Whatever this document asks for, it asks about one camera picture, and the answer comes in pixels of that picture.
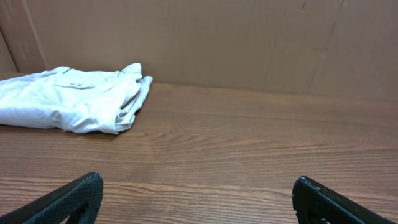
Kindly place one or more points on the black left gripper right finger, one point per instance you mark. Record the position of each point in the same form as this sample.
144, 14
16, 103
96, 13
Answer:
316, 204

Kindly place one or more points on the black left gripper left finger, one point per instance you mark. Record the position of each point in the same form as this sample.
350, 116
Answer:
78, 201

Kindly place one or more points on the folded beige trousers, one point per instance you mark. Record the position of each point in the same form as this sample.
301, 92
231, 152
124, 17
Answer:
74, 100

